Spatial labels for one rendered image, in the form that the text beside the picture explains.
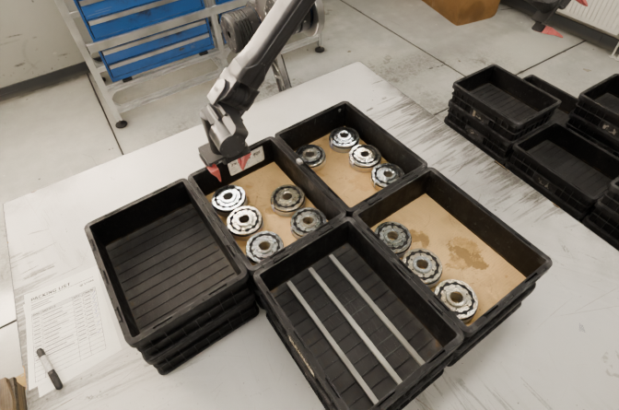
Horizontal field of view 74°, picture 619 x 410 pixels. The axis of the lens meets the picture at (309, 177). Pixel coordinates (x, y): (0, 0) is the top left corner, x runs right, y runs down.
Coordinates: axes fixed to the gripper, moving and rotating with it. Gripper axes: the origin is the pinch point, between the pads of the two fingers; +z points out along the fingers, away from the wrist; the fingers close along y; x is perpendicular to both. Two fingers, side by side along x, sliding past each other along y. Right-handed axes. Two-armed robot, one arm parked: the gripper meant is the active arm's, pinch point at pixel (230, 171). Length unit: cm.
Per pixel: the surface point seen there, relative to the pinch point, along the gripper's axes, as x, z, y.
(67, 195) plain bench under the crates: 60, 37, -44
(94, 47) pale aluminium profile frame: 187, 52, -7
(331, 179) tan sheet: -0.3, 23.8, 30.8
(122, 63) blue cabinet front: 189, 68, 4
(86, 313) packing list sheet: 9, 36, -50
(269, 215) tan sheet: -0.9, 23.5, 7.5
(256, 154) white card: 17.8, 17.4, 14.7
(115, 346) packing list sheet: -5, 36, -45
